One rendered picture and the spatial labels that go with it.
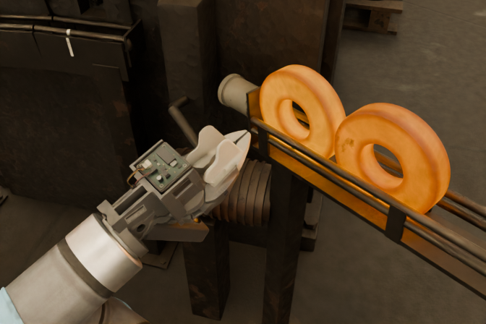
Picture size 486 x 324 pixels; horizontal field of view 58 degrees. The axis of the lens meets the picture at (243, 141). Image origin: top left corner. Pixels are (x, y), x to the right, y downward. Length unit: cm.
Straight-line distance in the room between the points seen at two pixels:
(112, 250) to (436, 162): 38
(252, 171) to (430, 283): 75
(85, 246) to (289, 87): 34
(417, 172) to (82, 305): 41
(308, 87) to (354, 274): 83
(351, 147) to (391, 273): 82
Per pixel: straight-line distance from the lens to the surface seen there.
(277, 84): 66
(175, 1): 80
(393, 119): 54
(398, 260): 142
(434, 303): 137
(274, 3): 85
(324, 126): 62
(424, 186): 57
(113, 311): 64
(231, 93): 76
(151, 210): 55
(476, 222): 62
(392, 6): 248
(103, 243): 53
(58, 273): 54
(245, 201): 81
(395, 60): 229
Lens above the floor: 112
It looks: 42 degrees down
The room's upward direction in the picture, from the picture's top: straight up
